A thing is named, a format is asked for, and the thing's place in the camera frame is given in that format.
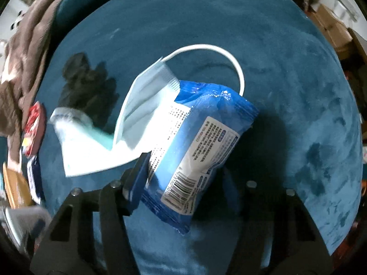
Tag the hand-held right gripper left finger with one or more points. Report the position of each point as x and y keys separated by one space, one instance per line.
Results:
x=137 y=177

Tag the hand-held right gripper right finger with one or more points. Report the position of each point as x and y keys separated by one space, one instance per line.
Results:
x=230 y=194

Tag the light blue face mask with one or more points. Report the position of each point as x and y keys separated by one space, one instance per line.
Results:
x=143 y=106

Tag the blue wet wipes packet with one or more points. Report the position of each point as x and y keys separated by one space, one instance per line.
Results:
x=195 y=126

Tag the white sock with teal patch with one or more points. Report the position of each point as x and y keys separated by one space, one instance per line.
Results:
x=86 y=157

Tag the dark blue packet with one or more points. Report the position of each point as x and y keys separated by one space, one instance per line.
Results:
x=35 y=177

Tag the black glove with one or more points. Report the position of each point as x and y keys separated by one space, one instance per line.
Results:
x=83 y=86

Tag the red snack packet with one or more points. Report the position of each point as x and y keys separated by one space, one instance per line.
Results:
x=34 y=126

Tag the teal plush blanket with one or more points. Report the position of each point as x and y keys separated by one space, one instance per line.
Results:
x=286 y=91

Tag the grey plastic bin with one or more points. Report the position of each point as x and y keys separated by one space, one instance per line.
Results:
x=25 y=220

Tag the orange basket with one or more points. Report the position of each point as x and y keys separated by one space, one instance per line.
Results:
x=17 y=186

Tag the brown fleece blanket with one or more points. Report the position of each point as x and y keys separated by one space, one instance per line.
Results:
x=37 y=43

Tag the cardboard boxes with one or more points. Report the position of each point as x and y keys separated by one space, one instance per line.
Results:
x=329 y=25

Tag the panda plush toy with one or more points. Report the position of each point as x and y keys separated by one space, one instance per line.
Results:
x=17 y=20

